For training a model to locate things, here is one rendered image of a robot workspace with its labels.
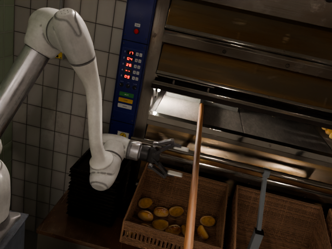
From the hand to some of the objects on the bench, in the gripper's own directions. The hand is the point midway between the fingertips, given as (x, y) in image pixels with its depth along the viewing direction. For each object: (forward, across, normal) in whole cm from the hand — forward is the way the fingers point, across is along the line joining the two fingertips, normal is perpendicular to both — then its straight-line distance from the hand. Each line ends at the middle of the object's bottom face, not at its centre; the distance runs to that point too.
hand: (183, 162), depth 150 cm
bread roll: (-3, +60, -26) cm, 66 cm away
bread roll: (+26, +60, -37) cm, 76 cm away
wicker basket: (+66, +62, -28) cm, 94 cm away
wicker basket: (+5, +62, -29) cm, 68 cm away
